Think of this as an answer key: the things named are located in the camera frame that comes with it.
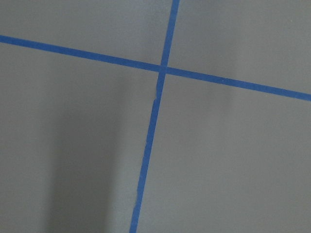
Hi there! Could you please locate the blue tape line lengthwise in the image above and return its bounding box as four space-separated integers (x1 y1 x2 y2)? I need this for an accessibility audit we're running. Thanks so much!
129 0 180 233

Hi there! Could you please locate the blue tape line crosswise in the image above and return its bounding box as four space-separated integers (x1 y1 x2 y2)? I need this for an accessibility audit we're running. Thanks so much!
0 35 311 101

